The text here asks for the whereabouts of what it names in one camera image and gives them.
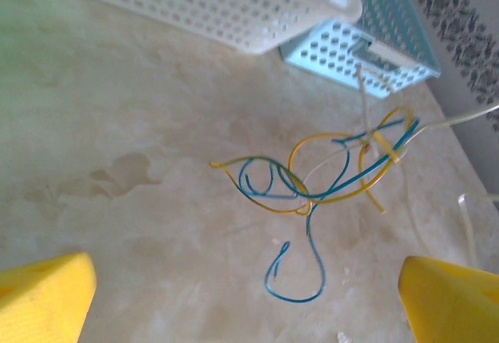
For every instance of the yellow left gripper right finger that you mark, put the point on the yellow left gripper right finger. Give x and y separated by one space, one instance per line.
456 304

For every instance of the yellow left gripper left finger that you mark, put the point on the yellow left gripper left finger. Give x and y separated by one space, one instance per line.
43 300

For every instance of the light blue plastic basket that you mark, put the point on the light blue plastic basket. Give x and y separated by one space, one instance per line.
393 15

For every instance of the white plastic basket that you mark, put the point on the white plastic basket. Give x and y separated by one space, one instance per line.
195 4

